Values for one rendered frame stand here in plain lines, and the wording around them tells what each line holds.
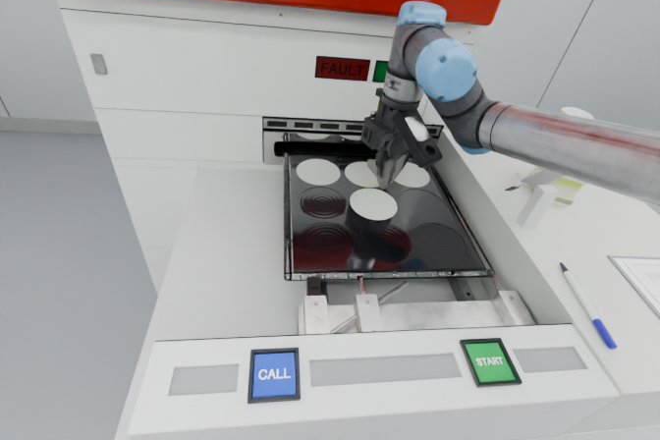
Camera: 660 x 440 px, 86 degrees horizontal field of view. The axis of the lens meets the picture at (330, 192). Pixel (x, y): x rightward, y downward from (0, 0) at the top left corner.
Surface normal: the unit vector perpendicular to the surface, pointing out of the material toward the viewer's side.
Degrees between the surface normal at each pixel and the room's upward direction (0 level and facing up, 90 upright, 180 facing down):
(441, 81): 90
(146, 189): 90
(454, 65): 91
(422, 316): 0
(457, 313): 0
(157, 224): 90
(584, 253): 0
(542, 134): 66
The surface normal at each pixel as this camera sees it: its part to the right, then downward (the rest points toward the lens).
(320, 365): 0.11, -0.77
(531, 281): -0.99, -0.02
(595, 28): 0.11, 0.64
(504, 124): -0.82, -0.21
